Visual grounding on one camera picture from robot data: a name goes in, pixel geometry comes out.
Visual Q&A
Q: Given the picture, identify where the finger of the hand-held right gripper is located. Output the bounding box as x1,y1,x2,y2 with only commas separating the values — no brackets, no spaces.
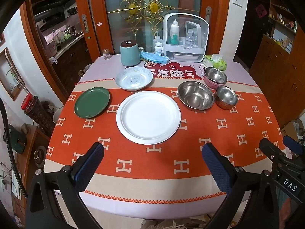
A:
259,138,286,164
283,135,305,155

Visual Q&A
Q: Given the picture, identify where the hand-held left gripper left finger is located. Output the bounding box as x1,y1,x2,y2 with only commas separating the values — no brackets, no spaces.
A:
25,142,104,229

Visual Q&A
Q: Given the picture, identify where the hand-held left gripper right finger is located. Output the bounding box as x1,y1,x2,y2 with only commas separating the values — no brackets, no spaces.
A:
202,143,280,229

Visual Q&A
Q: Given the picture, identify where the green plate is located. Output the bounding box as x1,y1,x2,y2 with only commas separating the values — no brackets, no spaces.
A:
74,87,110,119

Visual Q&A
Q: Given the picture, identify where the small steel bowl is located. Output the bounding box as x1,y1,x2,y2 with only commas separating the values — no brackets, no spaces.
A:
215,85,239,110

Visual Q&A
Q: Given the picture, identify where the large white plate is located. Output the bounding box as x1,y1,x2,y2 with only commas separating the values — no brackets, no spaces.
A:
116,91,181,145

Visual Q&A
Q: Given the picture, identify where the large steel bowl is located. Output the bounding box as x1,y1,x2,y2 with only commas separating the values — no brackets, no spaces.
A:
177,81,215,111

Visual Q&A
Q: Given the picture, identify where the pink bowl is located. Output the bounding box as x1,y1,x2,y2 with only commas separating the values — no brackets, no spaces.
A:
204,76,227,89

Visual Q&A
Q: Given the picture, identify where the medium steel bowl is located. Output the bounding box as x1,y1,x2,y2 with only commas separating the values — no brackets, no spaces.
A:
204,67,228,84

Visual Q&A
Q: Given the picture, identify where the blue patterned deep plate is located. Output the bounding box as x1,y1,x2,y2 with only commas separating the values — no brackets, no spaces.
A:
116,67,153,91

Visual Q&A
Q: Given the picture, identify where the cardboard box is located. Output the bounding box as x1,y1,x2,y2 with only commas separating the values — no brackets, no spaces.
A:
281,119,305,144

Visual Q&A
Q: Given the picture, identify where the orange printed tablecloth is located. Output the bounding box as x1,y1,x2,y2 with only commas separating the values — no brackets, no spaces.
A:
44,54,286,221

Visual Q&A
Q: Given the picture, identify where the wicker bin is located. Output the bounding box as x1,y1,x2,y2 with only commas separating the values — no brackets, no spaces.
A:
24,95,56,137

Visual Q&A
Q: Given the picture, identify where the wooden cabinet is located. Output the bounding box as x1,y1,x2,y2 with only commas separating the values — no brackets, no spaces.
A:
249,0,305,129

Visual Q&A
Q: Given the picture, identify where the dark green box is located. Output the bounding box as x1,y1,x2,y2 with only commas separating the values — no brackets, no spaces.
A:
8,125,28,154

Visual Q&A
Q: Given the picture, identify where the green tissue pack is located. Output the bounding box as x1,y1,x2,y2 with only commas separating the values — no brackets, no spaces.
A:
202,54,227,71

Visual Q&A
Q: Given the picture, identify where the teal canister with brown lid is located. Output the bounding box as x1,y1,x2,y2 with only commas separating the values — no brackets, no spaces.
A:
120,40,141,67

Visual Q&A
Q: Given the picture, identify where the white storage case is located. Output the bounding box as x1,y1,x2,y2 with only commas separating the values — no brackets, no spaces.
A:
163,13,210,63

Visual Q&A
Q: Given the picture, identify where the blue face mask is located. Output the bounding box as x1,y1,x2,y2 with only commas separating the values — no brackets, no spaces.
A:
140,51,169,65

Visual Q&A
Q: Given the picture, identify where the clear plastic bottle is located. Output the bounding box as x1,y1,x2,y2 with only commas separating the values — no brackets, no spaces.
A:
185,29,194,46

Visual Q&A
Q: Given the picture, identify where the red paper decoration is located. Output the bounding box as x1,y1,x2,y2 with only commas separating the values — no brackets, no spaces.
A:
256,3,267,17

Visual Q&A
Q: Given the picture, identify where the clear squeeze bottle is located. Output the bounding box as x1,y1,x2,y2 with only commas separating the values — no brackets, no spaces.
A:
153,31,161,52

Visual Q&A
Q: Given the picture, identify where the white bottle with green label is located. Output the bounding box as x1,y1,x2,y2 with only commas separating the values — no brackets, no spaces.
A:
170,20,180,45

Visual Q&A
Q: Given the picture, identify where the wooden glass door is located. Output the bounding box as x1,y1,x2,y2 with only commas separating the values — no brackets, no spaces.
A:
74,0,230,61

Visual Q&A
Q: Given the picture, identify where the gold door ornament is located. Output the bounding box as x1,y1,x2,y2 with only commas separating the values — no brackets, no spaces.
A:
116,0,175,32

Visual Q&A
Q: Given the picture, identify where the black cable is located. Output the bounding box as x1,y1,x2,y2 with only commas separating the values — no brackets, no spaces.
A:
0,98,23,196

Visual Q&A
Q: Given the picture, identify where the wooden wall niche frame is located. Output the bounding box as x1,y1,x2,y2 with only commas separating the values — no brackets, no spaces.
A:
0,48,25,101

